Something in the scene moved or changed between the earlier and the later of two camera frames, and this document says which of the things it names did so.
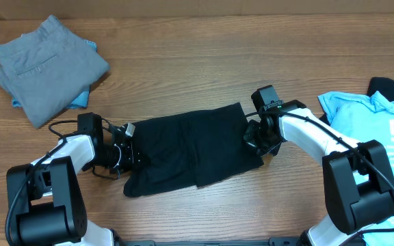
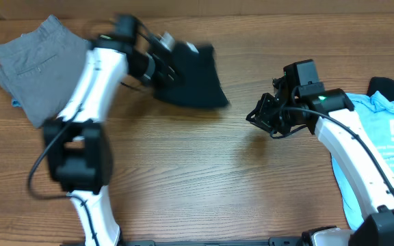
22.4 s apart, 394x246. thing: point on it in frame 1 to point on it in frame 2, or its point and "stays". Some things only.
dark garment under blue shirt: x=390 y=89 stays
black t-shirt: x=197 y=147 to x=202 y=85
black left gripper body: x=118 y=158 to x=161 y=75
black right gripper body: x=264 y=142 to x=269 y=114
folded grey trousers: x=46 y=68 stays
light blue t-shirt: x=392 y=125 stays
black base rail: x=280 y=241 stays
